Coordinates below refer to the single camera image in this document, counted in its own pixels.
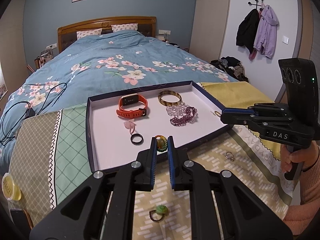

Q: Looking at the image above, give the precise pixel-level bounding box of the patchwork printed table mat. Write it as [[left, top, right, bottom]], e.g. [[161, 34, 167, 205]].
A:
[[7, 81, 300, 240]]

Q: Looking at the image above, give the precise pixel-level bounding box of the wooden bed with floral duvet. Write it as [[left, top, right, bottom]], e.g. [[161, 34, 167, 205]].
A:
[[0, 29, 241, 178]]

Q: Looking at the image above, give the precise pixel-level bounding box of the clear bead bracelet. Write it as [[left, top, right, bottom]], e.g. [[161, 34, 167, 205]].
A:
[[166, 103, 191, 117]]

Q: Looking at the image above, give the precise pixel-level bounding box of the dark blue shallow box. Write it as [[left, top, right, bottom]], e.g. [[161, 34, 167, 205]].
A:
[[86, 80, 232, 173]]

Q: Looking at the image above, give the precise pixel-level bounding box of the black jacket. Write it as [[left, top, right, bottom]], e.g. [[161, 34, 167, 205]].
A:
[[236, 8, 261, 56]]

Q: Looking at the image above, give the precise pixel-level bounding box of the person's right hand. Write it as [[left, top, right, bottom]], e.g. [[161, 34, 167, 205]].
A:
[[280, 142, 320, 173]]

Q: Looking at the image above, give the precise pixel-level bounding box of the wooden nightstand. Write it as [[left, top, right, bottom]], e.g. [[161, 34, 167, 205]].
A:
[[164, 41, 191, 53]]

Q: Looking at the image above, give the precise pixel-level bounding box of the green stone ring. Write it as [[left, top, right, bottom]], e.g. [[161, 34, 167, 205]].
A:
[[149, 204, 169, 223]]

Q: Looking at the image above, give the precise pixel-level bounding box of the spotted white pillow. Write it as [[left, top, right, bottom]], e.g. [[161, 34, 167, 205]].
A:
[[76, 28, 103, 40], [111, 23, 139, 33]]

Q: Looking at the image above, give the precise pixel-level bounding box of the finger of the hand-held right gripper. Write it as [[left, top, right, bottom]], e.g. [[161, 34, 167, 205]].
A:
[[223, 103, 292, 117], [220, 112, 293, 131]]

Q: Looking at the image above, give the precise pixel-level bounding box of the pile of dark clothes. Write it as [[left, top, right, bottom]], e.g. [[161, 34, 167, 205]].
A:
[[209, 56, 250, 83]]

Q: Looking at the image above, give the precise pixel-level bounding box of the smartphone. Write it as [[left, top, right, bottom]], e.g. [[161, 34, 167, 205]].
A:
[[10, 208, 34, 230]]

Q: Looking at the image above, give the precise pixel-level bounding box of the black ring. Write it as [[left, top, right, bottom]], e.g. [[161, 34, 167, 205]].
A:
[[130, 133, 143, 145]]

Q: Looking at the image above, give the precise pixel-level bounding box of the cluttered bedside stand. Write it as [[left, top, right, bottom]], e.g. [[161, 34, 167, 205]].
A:
[[26, 43, 59, 73]]

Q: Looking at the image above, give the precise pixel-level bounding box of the wooden bed headboard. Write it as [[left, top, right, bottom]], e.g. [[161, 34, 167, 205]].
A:
[[57, 16, 157, 53]]

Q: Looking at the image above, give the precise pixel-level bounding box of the beige wardrobe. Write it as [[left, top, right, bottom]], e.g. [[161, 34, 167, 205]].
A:
[[189, 0, 232, 62]]

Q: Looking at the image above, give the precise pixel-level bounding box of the purple bead bracelet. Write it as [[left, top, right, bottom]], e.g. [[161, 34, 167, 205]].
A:
[[170, 106, 198, 126]]

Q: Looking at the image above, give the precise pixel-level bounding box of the person's right forearm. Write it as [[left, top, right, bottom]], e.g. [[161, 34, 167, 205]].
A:
[[284, 152, 320, 240]]

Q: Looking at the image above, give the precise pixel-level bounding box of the purple jacket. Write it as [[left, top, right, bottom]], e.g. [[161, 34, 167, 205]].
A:
[[248, 4, 279, 61]]

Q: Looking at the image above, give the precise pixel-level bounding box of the orange smart band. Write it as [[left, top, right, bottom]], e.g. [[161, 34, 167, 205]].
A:
[[116, 93, 151, 118]]

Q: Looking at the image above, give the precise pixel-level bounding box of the black charging cable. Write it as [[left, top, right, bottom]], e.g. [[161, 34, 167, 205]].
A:
[[0, 101, 32, 147]]

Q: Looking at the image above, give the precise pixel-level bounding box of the green yellow beaded ring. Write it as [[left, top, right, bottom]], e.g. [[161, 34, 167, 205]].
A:
[[153, 135, 168, 152]]

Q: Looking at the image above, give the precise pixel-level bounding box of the room door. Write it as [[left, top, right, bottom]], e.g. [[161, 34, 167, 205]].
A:
[[292, 0, 320, 63]]

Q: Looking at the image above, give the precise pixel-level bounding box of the small yellow jar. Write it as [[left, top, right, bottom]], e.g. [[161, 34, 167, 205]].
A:
[[1, 172, 22, 202]]

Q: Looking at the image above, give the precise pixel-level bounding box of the amber bangle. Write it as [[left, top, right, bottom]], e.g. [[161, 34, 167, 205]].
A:
[[158, 90, 182, 108]]

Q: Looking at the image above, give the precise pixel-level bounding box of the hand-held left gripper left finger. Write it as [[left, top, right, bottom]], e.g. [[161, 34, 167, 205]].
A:
[[29, 136, 158, 240]]

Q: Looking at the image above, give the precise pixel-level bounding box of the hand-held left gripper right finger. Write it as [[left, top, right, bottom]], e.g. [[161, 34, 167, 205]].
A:
[[168, 136, 293, 240]]

